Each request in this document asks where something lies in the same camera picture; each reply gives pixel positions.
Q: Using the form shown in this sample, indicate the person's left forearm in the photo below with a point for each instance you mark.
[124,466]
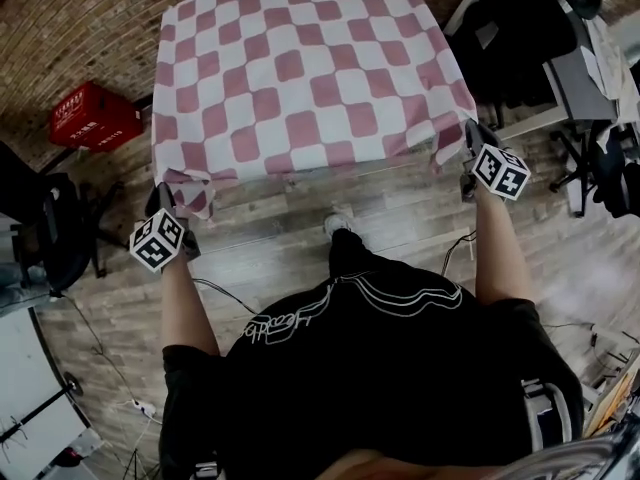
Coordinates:
[187,308]

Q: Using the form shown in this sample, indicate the white paper sheet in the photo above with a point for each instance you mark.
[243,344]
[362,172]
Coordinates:
[591,63]

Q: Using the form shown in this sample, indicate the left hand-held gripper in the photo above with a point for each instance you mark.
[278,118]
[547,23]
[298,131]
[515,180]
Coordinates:
[157,240]

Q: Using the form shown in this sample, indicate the crumpled beige cloth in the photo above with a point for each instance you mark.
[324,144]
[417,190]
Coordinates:
[615,58]

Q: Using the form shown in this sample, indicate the red box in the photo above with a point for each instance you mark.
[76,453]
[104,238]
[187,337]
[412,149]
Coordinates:
[95,118]

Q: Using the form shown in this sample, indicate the dark grey desk white legs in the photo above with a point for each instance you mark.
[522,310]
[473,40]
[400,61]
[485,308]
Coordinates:
[580,88]

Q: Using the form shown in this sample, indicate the person's white shoe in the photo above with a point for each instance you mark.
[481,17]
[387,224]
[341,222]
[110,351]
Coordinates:
[336,224]

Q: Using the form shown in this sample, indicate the white panel black edge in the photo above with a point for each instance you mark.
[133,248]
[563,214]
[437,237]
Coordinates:
[25,368]

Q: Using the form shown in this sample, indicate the person's black printed t-shirt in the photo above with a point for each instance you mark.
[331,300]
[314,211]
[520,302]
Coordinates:
[375,378]

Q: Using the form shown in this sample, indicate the person's black trousers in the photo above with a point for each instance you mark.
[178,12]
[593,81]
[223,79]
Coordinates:
[345,248]

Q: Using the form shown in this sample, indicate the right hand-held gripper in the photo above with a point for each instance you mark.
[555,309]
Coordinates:
[500,173]

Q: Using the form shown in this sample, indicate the person's right forearm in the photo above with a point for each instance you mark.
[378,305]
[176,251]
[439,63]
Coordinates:
[500,253]

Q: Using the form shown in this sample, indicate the pink checkered tablecloth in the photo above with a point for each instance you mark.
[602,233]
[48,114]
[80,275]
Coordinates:
[310,78]

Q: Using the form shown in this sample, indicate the white power strip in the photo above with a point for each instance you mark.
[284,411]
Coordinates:
[144,408]

